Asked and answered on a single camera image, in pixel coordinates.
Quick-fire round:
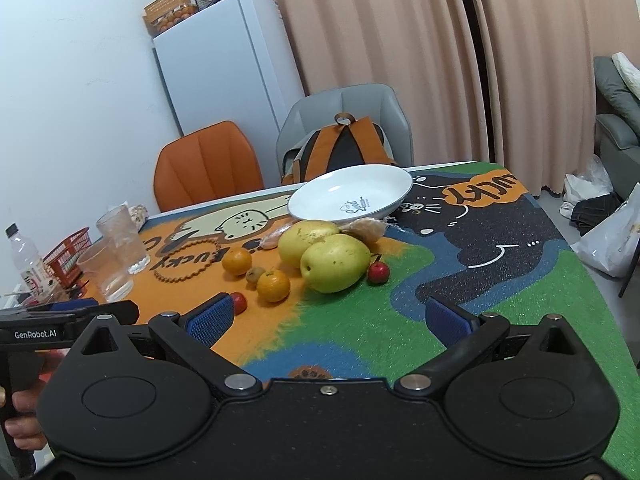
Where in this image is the small red fruit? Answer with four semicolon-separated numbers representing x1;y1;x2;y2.
368;261;390;285
230;292;248;316

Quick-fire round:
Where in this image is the orange mandarin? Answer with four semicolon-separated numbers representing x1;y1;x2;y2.
221;247;253;276
256;270;291;304

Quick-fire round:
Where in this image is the brown kiwi fruit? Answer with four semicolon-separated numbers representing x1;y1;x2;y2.
245;266;265;286

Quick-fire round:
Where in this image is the plastic pink food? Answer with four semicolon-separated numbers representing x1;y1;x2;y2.
259;222;293;250

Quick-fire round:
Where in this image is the large yellow pear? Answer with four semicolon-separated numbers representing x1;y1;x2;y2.
299;234;371;294

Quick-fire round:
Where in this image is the person's left hand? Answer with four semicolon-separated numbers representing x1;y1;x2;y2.
4;350;67;451

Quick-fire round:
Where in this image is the plastic water bottle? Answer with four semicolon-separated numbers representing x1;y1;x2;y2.
6;223;55;304

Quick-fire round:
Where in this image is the red plastic basket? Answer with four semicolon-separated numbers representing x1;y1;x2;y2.
44;226;91;288

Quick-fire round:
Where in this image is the front clear glass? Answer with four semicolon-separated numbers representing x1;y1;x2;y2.
77;238;134;302

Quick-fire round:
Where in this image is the clear glass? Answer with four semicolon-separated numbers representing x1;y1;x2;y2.
96;204;151;274
77;238;134;302

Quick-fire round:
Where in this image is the rear clear glass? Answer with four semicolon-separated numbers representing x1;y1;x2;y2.
96;204;151;274

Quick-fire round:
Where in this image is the white plastic bag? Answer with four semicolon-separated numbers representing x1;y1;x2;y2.
570;191;639;278

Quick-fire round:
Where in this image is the colourful cartoon table mat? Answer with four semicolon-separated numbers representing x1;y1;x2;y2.
74;160;640;470

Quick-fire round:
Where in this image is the orange chair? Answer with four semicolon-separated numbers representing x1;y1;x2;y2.
153;120;265;211

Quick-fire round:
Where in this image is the white ceramic bowl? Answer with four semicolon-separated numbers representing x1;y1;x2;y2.
288;164;413;223

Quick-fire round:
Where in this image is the grey sofa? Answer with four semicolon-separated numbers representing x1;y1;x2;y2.
593;54;639;198

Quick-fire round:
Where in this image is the orange black backpack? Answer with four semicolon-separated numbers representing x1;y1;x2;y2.
281;113;397;184

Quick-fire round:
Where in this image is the grey chair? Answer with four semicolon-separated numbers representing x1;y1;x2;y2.
277;84;414;177

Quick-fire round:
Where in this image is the white pillow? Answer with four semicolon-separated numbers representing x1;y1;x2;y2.
611;52;640;99

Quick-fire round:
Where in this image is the pink curtain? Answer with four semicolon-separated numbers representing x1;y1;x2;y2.
276;0;639;193

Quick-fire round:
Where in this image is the white refrigerator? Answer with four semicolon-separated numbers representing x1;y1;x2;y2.
152;0;306;139

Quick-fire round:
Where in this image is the egg carton box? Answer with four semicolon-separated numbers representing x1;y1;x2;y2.
143;0;198;37

